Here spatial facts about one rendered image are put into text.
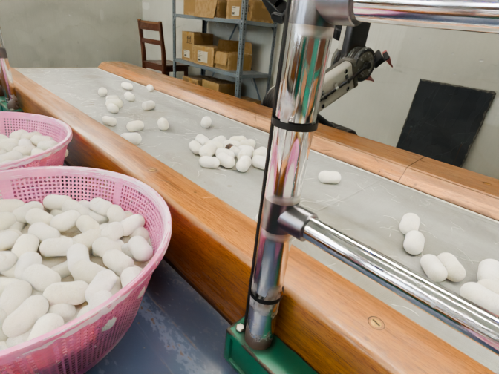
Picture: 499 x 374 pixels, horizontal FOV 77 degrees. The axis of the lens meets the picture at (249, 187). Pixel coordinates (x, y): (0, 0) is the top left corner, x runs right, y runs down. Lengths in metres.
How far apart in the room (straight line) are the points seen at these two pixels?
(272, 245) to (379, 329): 0.10
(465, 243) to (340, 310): 0.24
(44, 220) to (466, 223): 0.52
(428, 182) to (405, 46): 2.08
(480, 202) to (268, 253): 0.41
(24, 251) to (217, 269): 0.18
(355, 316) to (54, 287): 0.24
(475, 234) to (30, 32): 4.85
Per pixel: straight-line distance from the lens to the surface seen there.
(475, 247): 0.46
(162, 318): 0.35
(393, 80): 2.62
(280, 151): 0.18
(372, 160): 0.60
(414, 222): 0.42
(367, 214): 0.45
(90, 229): 0.36
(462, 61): 2.49
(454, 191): 0.57
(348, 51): 1.17
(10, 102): 0.95
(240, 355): 0.30
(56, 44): 5.01
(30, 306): 0.30
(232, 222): 0.33
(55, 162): 0.54
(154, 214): 0.36
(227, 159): 0.49
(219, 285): 0.33
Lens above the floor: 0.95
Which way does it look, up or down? 27 degrees down
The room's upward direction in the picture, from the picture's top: 6 degrees clockwise
